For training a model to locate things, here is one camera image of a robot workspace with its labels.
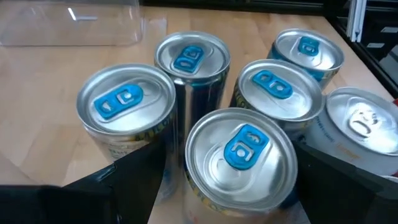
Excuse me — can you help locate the slim silver can blue tab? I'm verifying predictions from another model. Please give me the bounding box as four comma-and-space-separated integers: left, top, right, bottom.
76, 63, 180, 203
154, 30, 231, 150
267, 28, 345, 91
182, 107, 299, 224
229, 58, 324, 141

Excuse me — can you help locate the clear plastic bin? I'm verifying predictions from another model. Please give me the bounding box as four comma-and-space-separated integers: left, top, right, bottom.
0, 0, 146, 48

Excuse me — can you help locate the white soda can silver tab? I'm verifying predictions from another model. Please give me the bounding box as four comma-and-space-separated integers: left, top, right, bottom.
303, 86, 398, 184

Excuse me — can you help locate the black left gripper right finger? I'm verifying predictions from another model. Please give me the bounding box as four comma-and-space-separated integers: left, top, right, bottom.
293, 141, 398, 224

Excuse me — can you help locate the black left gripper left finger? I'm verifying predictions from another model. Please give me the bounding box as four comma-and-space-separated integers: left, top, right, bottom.
0, 139, 168, 224

